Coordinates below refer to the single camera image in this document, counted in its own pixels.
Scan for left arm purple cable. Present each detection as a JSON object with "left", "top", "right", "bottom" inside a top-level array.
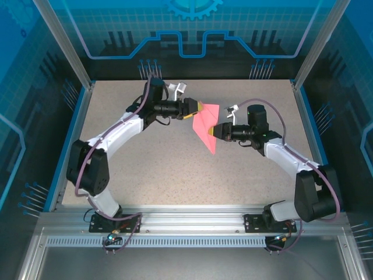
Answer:
[{"left": 75, "top": 73, "right": 144, "bottom": 255}]

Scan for yellow power connector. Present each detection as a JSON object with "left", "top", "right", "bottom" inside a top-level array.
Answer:
[
  {"left": 270, "top": 232, "right": 294, "bottom": 245},
  {"left": 106, "top": 229, "right": 122, "bottom": 245}
]

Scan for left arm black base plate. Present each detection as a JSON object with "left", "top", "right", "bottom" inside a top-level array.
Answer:
[{"left": 89, "top": 213, "right": 143, "bottom": 234}]

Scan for aluminium frame post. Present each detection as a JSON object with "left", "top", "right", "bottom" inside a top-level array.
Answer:
[
  {"left": 293, "top": 0, "right": 344, "bottom": 88},
  {"left": 31, "top": 0, "right": 96, "bottom": 88}
]

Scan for thin black base cable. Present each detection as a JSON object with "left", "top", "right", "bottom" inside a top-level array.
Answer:
[{"left": 83, "top": 207, "right": 100, "bottom": 227}]

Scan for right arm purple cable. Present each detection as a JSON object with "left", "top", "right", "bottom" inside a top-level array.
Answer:
[{"left": 239, "top": 99, "right": 342, "bottom": 254}]

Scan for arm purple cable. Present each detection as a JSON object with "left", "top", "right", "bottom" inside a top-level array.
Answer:
[
  {"left": 75, "top": 73, "right": 144, "bottom": 255},
  {"left": 239, "top": 99, "right": 342, "bottom": 254}
]

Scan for slotted grey cable duct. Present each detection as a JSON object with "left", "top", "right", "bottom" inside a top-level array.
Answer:
[{"left": 45, "top": 236, "right": 273, "bottom": 249}]

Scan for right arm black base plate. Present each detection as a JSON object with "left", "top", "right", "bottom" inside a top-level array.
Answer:
[{"left": 243, "top": 213, "right": 298, "bottom": 234}]

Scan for grey metal bottom panel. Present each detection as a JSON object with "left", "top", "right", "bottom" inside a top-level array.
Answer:
[{"left": 36, "top": 246, "right": 352, "bottom": 280}]

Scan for pink paper sheet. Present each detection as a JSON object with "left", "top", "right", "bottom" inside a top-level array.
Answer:
[{"left": 192, "top": 103, "right": 220, "bottom": 155}]

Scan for aluminium front beam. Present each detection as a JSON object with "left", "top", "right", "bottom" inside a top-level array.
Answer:
[{"left": 39, "top": 205, "right": 349, "bottom": 234}]

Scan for aluminium lower frame rail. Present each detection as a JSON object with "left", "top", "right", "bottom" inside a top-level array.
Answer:
[
  {"left": 337, "top": 233, "right": 368, "bottom": 280},
  {"left": 16, "top": 232, "right": 49, "bottom": 280}
]

